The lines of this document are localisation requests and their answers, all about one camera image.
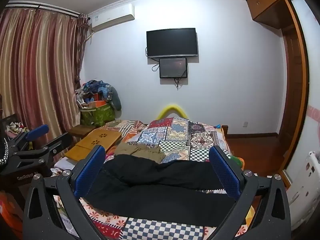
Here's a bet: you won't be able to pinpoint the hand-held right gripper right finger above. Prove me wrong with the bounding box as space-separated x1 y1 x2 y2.
209 145 292 240

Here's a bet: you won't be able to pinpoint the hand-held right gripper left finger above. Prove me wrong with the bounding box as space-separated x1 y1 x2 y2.
23 145 107 240

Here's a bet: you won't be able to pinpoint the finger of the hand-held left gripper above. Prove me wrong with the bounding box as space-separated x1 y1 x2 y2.
9 124 50 153
14 132 72 160

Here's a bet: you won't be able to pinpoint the black pants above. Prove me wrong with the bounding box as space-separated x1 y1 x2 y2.
80 154 241 228

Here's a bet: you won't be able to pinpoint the folded khaki pants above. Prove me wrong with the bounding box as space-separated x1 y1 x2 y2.
114 142 167 164

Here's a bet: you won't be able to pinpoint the green plush toy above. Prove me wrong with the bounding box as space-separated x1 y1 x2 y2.
229 154 245 168

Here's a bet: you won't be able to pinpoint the floral cloth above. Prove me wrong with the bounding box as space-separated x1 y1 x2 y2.
6 122 29 140

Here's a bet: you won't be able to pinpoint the white cloth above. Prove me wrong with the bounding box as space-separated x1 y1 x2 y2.
54 158 76 171

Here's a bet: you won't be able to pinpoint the wooden stool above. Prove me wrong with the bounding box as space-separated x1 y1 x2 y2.
68 125 97 138

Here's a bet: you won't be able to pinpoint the green patterned bag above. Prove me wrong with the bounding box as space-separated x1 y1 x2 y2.
80 102 117 127

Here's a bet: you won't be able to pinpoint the orange plastic bag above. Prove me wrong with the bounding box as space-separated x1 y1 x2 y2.
0 189 25 240

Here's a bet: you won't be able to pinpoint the orange box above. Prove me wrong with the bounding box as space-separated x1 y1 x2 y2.
89 100 111 108

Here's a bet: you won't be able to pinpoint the striped pink curtain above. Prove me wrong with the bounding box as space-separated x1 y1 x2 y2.
0 7 89 161

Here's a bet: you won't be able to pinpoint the patchwork printed blanket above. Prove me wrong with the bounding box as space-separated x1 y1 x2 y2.
53 117 256 240

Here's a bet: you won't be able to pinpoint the white suitcase with stickers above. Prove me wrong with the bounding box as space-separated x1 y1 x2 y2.
286 150 320 231

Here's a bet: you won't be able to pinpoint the yellow foam tube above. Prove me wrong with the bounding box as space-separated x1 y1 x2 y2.
156 103 189 119

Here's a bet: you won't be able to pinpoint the wooden door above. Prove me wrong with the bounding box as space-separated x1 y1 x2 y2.
277 25 302 179

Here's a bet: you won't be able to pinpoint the small black monitor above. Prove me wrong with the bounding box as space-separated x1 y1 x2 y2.
159 57 188 79

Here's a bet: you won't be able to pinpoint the dark curtain rod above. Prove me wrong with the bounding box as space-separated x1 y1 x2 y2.
5 1 88 18

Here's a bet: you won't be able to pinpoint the white air conditioner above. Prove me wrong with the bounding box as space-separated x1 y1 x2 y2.
87 3 136 33

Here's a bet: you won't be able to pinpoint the white sliding wardrobe door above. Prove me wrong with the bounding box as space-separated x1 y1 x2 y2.
285 0 320 189

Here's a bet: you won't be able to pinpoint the wooden overhead cabinet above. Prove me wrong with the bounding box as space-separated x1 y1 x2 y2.
246 0 300 26

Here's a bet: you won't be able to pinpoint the black wall television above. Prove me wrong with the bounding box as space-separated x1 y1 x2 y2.
146 28 199 59

